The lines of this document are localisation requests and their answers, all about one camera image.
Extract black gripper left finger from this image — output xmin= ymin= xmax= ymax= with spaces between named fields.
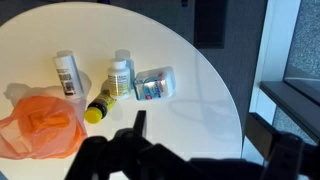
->
xmin=64 ymin=110 xmax=208 ymax=180

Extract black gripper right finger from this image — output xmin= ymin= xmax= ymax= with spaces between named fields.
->
xmin=244 ymin=112 xmax=320 ymax=180

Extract brown medicine bottle yellow lid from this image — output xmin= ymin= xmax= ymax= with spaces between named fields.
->
xmin=83 ymin=89 xmax=118 ymax=125

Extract orange plastic bag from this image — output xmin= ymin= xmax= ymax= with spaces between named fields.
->
xmin=0 ymin=94 xmax=88 ymax=160

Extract dark window ledge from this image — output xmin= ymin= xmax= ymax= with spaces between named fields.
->
xmin=259 ymin=79 xmax=320 ymax=143

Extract clear plastic box blue contents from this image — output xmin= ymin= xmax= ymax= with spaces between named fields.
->
xmin=133 ymin=65 xmax=177 ymax=102

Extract white tube with barcode label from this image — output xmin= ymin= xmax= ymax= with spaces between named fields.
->
xmin=52 ymin=49 xmax=85 ymax=99

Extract white window frame post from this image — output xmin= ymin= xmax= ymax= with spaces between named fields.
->
xmin=241 ymin=0 xmax=303 ymax=164

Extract black wall panel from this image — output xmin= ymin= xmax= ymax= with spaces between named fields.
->
xmin=193 ymin=0 xmax=229 ymax=49

